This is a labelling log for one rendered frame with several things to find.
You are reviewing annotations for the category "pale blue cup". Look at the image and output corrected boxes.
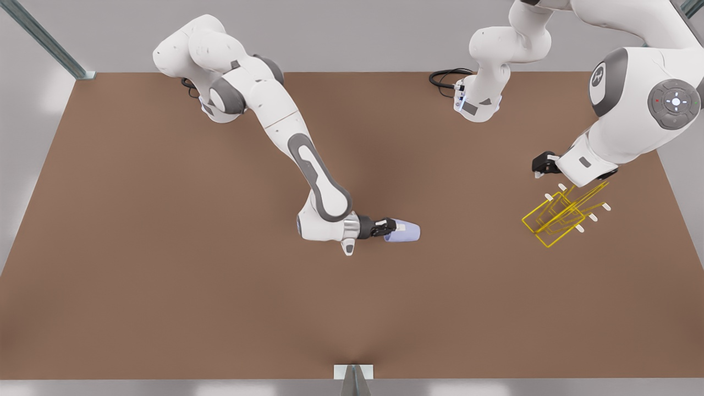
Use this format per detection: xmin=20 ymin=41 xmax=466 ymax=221
xmin=383 ymin=219 xmax=421 ymax=243

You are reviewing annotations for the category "yellow wire cup holder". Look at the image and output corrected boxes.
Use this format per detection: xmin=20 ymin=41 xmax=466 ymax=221
xmin=521 ymin=181 xmax=612 ymax=249

